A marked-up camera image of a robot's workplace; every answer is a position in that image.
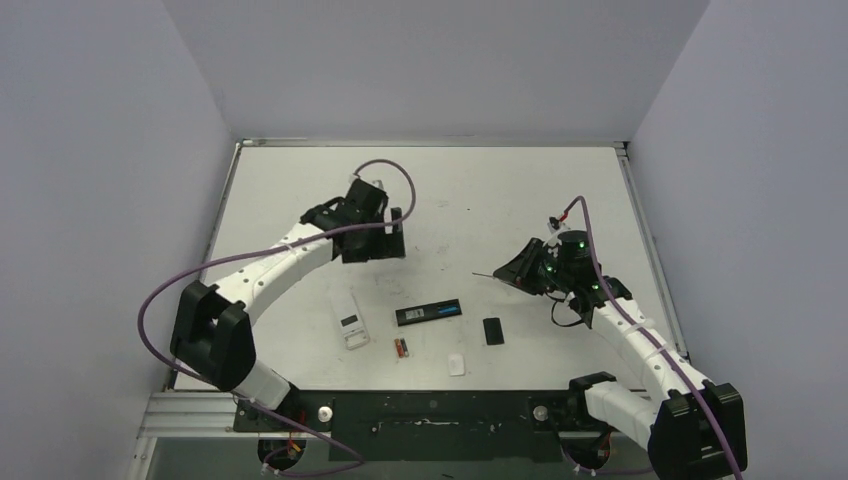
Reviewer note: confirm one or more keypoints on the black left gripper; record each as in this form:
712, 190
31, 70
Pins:
394, 249

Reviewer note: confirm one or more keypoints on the red AAA battery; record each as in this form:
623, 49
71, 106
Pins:
399, 348

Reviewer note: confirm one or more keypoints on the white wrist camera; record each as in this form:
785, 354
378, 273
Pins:
557, 225
377, 183

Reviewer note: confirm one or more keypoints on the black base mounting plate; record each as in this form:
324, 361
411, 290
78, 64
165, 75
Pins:
461, 425

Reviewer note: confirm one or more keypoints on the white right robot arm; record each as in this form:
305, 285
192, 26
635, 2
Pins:
690, 426

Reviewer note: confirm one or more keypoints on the aluminium rail frame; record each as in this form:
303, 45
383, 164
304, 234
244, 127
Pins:
191, 415

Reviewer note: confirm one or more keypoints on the black battery cover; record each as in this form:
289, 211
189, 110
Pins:
493, 331

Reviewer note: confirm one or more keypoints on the blue AAA battery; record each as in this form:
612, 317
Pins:
450, 308

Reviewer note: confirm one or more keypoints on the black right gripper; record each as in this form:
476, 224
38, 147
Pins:
531, 266

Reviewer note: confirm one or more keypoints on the white battery cover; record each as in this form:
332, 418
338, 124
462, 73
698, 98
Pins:
456, 365

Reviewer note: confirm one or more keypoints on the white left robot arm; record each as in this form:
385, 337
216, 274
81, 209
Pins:
213, 331

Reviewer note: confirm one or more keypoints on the black bar tool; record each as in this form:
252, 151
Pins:
419, 314

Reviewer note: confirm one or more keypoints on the white red remote control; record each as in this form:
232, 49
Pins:
349, 320

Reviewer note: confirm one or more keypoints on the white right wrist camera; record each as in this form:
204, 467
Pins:
557, 225

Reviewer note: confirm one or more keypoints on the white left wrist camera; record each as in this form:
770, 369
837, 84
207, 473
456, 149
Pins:
377, 183

